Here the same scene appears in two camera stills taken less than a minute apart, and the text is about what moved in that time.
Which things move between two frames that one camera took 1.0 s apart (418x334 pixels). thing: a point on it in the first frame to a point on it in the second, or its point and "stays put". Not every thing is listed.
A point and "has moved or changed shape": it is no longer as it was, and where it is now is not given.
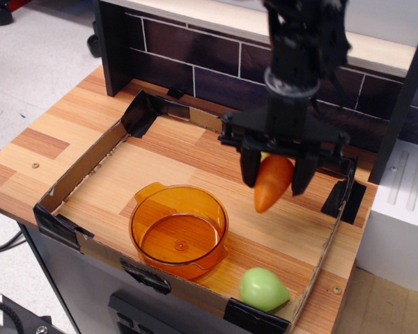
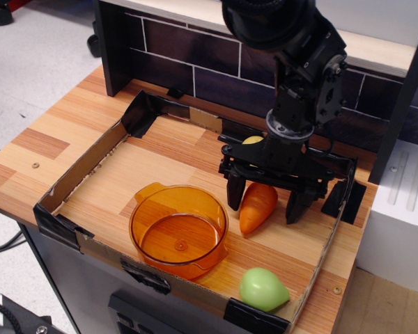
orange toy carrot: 275,175 has moved or changed shape
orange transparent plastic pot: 179,231 stays put
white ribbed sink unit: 397,243 stays put
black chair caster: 3,14 stays put
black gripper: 283,123 to 281,158
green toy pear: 261,289 stays put
